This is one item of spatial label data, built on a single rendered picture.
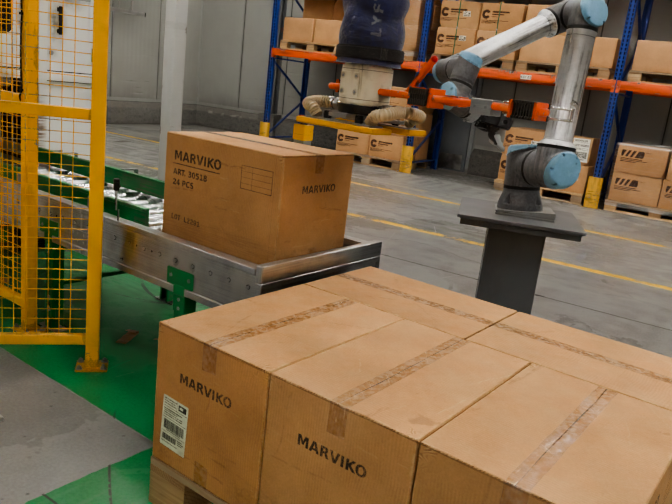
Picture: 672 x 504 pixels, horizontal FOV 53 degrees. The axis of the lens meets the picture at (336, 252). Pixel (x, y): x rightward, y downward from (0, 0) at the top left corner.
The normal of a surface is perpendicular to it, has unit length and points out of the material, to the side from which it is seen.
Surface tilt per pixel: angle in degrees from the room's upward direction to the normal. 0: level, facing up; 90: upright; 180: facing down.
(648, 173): 90
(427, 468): 90
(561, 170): 90
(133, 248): 90
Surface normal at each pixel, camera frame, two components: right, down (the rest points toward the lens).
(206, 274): -0.60, 0.13
